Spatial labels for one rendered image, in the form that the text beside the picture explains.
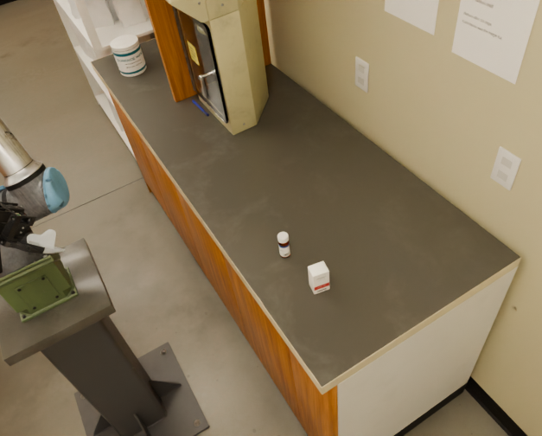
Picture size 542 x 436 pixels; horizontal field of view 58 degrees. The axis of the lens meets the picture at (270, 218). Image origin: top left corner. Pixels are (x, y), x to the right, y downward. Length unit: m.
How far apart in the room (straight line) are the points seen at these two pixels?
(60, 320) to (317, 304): 0.75
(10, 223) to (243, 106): 1.03
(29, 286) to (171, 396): 1.06
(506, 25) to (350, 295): 0.78
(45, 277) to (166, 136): 0.81
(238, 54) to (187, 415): 1.52
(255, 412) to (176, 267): 0.94
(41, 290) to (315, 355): 0.80
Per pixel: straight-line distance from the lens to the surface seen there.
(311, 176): 1.74
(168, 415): 2.36
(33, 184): 1.45
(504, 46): 1.36
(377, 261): 1.49
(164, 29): 2.10
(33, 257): 1.51
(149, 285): 2.76
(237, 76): 1.86
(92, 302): 1.57
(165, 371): 2.45
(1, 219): 1.21
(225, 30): 1.77
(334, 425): 1.58
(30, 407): 2.66
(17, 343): 1.61
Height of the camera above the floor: 2.12
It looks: 47 degrees down
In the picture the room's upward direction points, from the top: 9 degrees counter-clockwise
